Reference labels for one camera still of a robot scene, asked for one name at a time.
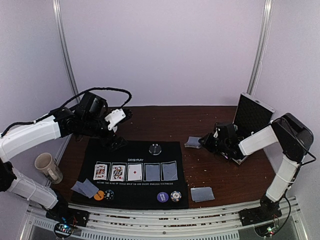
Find face-up king of diamonds card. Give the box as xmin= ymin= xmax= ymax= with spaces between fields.
xmin=93 ymin=164 xmax=108 ymax=181

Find aluminium corner post right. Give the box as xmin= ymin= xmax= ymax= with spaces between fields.
xmin=246 ymin=0 xmax=274 ymax=96

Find face-down board card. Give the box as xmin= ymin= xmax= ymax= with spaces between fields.
xmin=145 ymin=164 xmax=160 ymax=182
xmin=162 ymin=162 xmax=178 ymax=181

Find purple small blind button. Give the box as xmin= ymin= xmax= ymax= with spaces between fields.
xmin=156 ymin=192 xmax=169 ymax=203

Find clear acrylic dealer button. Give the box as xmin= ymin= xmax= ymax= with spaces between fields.
xmin=148 ymin=143 xmax=162 ymax=156

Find face-up queen of hearts card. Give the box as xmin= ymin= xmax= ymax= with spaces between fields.
xmin=110 ymin=164 xmax=126 ymax=182

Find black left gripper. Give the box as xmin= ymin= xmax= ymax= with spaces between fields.
xmin=81 ymin=111 xmax=128 ymax=152

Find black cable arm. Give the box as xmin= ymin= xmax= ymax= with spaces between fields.
xmin=297 ymin=142 xmax=317 ymax=165
xmin=0 ymin=86 xmax=133 ymax=138

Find aluminium corner post left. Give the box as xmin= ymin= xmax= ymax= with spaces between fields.
xmin=52 ymin=0 xmax=79 ymax=96

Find beige ceramic mug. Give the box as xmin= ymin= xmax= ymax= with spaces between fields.
xmin=34 ymin=152 xmax=63 ymax=185

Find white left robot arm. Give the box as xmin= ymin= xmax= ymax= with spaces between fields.
xmin=0 ymin=89 xmax=132 ymax=222

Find deck of playing cards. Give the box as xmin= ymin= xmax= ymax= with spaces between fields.
xmin=184 ymin=136 xmax=202 ymax=149

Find orange big blind button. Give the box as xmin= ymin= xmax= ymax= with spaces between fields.
xmin=93 ymin=190 xmax=105 ymax=201

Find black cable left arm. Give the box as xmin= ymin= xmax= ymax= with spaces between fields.
xmin=0 ymin=86 xmax=133 ymax=138

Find aluminium front frame rails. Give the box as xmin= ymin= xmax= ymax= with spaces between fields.
xmin=19 ymin=194 xmax=301 ymax=240

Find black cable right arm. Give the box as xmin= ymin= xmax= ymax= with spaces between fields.
xmin=297 ymin=142 xmax=317 ymax=165

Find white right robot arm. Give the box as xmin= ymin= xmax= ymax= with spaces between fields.
xmin=198 ymin=112 xmax=317 ymax=221

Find aluminium corner post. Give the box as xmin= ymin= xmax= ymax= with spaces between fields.
xmin=246 ymin=0 xmax=274 ymax=96
xmin=52 ymin=0 xmax=79 ymax=96

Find poker chip stack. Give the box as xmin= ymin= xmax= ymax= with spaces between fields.
xmin=170 ymin=190 xmax=182 ymax=203

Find right arm base board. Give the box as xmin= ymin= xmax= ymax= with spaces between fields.
xmin=239 ymin=196 xmax=282 ymax=226

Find black green chip stack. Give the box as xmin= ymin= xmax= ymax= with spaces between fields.
xmin=104 ymin=189 xmax=115 ymax=201

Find dealt playing card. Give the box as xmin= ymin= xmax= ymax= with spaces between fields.
xmin=79 ymin=179 xmax=99 ymax=199
xmin=71 ymin=181 xmax=85 ymax=195

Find black poker mat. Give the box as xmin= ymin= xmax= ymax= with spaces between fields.
xmin=71 ymin=139 xmax=189 ymax=210

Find face-up ace of diamonds card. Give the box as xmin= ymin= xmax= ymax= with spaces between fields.
xmin=127 ymin=164 xmax=143 ymax=181

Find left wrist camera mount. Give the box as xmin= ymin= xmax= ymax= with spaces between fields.
xmin=104 ymin=108 xmax=133 ymax=132

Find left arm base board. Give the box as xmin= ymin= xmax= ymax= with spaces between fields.
xmin=42 ymin=200 xmax=90 ymax=240

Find single playing card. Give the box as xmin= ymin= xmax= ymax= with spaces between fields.
xmin=190 ymin=186 xmax=215 ymax=203

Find aluminium poker chip case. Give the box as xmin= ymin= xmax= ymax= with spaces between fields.
xmin=230 ymin=92 xmax=275 ymax=165

